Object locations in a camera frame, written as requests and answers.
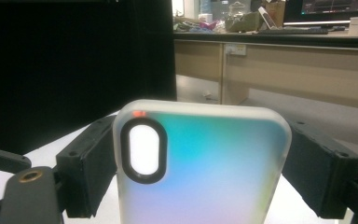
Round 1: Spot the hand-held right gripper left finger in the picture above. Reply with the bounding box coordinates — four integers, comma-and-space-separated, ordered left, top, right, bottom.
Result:
55, 115, 119, 218

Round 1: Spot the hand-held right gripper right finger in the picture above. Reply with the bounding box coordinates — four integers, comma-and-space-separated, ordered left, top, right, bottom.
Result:
282, 119, 358, 220

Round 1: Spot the iridescent phone case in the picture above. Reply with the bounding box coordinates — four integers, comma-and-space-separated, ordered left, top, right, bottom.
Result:
111, 99, 293, 224

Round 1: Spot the beige wooden desk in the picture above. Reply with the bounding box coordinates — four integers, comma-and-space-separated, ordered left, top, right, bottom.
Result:
172, 29, 358, 112

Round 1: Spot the black curtain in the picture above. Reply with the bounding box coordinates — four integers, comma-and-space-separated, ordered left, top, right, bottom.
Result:
0, 0, 177, 155

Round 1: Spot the black keyboard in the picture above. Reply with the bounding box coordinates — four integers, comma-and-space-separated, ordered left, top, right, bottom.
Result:
256, 27, 329, 35

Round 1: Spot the white paper card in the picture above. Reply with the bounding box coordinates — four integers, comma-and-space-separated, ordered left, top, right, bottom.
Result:
347, 16, 358, 36

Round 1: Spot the computer monitor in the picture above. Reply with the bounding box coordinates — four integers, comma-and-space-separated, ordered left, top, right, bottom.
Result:
282, 0, 358, 26

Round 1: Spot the white tablet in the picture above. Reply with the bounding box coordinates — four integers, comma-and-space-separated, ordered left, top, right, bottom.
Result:
257, 6, 278, 31

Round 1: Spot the olive green bag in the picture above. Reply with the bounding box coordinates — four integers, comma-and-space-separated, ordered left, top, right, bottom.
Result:
225, 11, 265, 34

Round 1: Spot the pink cloth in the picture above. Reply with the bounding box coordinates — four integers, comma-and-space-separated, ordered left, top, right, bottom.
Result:
198, 21, 219, 32

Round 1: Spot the white roll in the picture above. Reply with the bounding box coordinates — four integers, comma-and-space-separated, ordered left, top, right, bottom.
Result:
198, 13, 214, 24

